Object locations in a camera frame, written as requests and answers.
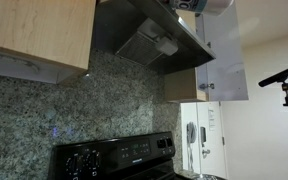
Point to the white blue-label canister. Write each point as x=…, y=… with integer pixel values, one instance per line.
x=210, y=6

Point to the black stove knob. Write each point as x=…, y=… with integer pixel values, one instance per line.
x=169, y=142
x=161, y=143
x=92, y=160
x=72, y=165

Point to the black stove control panel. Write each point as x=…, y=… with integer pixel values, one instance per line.
x=117, y=156

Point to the metal mesh hood filter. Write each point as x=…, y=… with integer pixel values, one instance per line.
x=138, y=49

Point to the white hood lamp cover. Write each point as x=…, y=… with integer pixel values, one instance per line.
x=166, y=45

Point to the metal cabinet hinge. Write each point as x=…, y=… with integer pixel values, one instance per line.
x=206, y=86

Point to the black door lock box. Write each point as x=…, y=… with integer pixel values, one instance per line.
x=203, y=135

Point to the white paper notice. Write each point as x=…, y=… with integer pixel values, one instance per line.
x=212, y=120

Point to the steel range hood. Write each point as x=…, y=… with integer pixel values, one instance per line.
x=117, y=20

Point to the wooden cabinet door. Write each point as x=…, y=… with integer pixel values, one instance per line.
x=187, y=21

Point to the silver door lever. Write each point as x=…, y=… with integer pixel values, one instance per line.
x=205, y=152

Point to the white-faced cabinet door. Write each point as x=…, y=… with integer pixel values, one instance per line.
x=227, y=50

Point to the metal door hinge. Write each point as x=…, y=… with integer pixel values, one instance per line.
x=223, y=140

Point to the white door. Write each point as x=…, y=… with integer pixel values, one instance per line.
x=214, y=160

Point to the steel pot lid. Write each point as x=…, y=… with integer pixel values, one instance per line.
x=204, y=177

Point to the narrow wooden wall cabinet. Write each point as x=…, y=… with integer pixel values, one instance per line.
x=180, y=85

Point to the gray round wall object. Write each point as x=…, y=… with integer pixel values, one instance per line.
x=191, y=133

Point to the large wooden wall cabinet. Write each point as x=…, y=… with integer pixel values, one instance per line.
x=34, y=26

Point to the black bar camera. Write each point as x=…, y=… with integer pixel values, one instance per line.
x=277, y=77

